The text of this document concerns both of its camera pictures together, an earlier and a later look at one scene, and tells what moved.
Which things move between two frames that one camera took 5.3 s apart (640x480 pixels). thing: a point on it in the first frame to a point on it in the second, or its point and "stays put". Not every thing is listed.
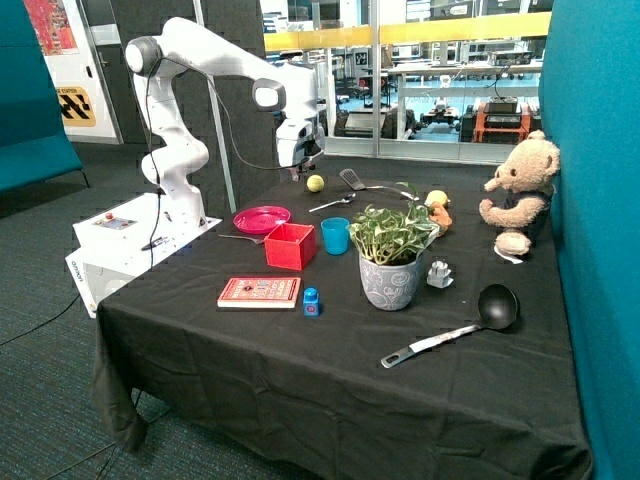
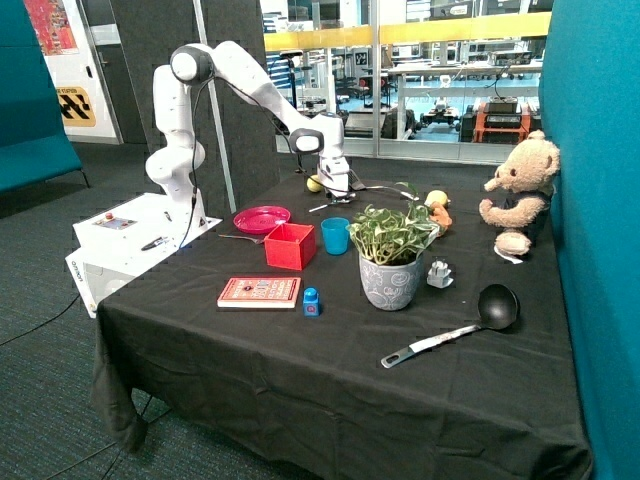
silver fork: (256, 241) stays put
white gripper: (299, 137) to (333, 174)
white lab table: (463, 79) stays put
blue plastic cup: (336, 234) stays put
